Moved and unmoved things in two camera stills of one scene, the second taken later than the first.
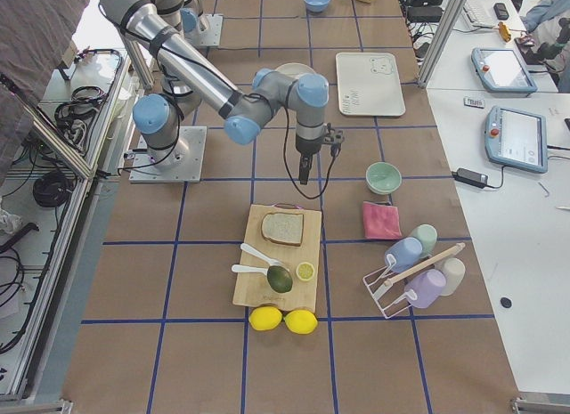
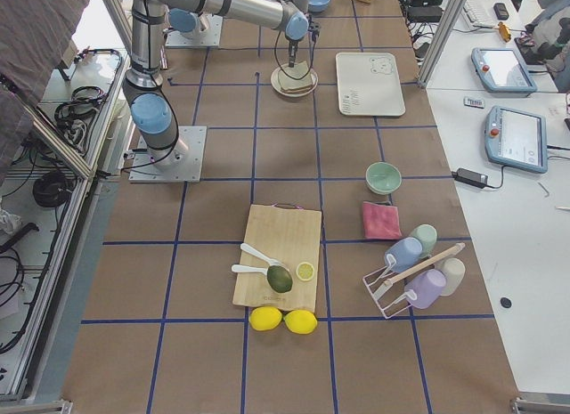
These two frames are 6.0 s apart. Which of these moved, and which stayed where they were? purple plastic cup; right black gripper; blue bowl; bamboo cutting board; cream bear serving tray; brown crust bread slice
Moved: right black gripper; brown crust bread slice
Stayed: purple plastic cup; blue bowl; cream bear serving tray; bamboo cutting board
